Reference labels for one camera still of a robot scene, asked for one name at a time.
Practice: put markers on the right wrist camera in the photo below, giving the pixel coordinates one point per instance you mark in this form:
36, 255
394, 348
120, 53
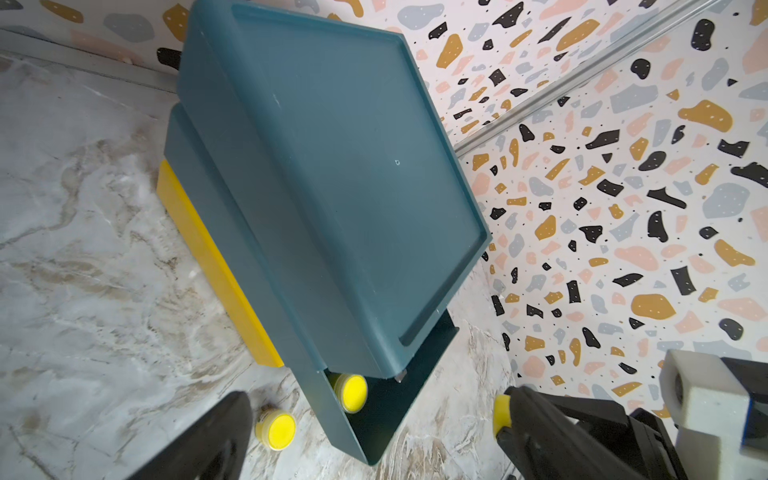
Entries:
719, 405

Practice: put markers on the teal drawer cabinet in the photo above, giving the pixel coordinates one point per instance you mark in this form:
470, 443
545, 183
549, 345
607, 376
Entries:
313, 154

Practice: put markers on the yellow base plate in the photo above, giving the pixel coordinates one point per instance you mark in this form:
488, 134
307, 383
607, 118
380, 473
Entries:
214, 266

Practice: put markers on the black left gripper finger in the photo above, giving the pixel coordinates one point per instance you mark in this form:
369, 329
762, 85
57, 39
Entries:
214, 447

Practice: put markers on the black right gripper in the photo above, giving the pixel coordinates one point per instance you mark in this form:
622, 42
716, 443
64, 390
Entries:
561, 437

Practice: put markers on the yellow paint can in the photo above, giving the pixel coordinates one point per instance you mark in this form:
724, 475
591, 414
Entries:
351, 390
275, 429
501, 414

